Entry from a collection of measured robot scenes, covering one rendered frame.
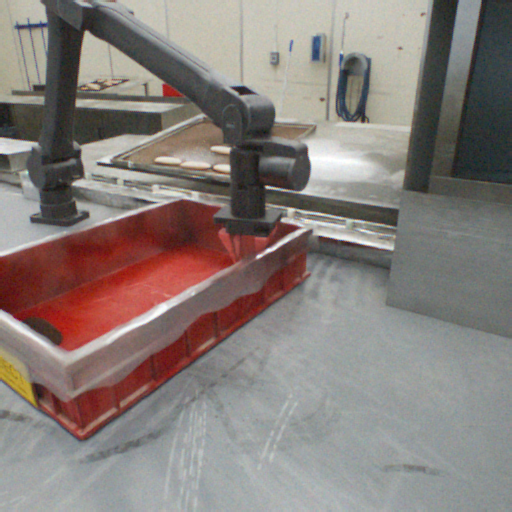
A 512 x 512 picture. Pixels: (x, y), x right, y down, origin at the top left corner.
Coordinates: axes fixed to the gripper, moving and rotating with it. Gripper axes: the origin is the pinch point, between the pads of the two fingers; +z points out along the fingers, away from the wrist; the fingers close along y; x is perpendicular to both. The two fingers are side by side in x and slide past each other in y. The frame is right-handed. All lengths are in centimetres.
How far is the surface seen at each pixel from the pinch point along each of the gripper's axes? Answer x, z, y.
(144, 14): 489, -92, -294
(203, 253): 9.0, 3.4, -12.5
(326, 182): 44.3, -4.1, 6.8
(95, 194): 33, 1, -55
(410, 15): 404, -74, 27
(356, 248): 14.3, 0.8, 17.3
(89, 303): -14.8, 3.5, -22.1
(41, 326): -23.7, 2.5, -23.4
